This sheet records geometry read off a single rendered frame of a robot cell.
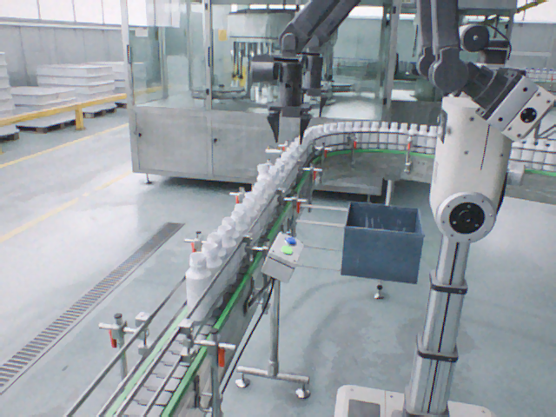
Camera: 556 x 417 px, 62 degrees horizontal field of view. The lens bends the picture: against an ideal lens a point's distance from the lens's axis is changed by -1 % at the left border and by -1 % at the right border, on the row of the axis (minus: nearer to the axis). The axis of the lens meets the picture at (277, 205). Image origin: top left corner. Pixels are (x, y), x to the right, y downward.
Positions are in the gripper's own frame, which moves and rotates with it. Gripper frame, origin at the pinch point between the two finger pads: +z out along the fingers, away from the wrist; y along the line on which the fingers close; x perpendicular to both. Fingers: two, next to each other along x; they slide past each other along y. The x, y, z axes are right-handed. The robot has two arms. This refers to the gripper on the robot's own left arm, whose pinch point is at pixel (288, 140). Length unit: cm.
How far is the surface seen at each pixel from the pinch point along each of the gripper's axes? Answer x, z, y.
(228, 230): -9.4, 23.4, -13.7
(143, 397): -55, 39, -16
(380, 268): 55, 62, 29
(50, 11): 862, -68, -719
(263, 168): 43, 21, -17
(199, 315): -28.9, 37.6, -14.6
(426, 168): 175, 49, 54
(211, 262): -22.0, 26.7, -13.8
